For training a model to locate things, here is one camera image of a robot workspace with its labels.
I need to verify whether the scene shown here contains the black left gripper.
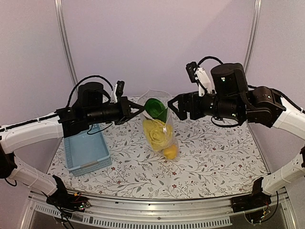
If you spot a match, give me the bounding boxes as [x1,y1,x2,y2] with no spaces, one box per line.
[85,95,144,125]

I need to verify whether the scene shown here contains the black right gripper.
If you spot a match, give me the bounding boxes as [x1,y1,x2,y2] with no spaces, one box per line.
[167,89,242,120]

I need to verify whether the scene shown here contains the green bok choy toy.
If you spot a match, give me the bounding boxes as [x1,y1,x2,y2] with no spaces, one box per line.
[144,98,167,123]

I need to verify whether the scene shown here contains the clear pink zip top bag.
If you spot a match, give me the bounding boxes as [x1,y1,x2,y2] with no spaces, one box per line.
[138,89,179,160]

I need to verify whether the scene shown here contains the yellow napa cabbage toy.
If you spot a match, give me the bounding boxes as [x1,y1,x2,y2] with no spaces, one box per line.
[142,119,173,151]

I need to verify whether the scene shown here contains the yellow lemon toy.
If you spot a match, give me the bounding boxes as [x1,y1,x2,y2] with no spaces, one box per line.
[163,145,178,159]

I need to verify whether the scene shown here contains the light blue plastic basket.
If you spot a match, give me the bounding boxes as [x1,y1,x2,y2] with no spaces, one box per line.
[63,124,112,177]

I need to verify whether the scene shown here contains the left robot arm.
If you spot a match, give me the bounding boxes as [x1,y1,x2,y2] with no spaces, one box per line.
[0,75,144,212]

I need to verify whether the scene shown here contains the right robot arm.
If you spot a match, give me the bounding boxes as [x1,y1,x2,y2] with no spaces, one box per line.
[167,62,305,212]

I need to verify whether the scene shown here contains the floral patterned table mat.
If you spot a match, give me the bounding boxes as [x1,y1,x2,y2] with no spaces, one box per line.
[48,116,269,199]

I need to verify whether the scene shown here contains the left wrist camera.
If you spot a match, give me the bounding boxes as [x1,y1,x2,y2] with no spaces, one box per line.
[110,81,125,103]

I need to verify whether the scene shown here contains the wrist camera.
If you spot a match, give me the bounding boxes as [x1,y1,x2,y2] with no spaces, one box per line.
[110,81,125,103]
[186,62,213,97]

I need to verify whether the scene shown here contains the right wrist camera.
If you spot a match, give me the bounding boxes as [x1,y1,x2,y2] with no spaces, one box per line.
[186,62,213,97]

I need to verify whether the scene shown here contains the front aluminium table rail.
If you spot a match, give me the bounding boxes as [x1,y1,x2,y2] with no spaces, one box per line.
[20,189,298,229]

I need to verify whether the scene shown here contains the right rear aluminium frame post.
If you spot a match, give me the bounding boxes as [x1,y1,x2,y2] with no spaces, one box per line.
[244,0,262,73]

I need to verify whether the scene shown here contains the aluminium frame post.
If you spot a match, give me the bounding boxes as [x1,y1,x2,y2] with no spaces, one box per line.
[54,0,78,86]
[244,0,262,73]

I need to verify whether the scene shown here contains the left rear aluminium frame post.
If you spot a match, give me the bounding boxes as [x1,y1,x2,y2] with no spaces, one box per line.
[54,0,78,86]

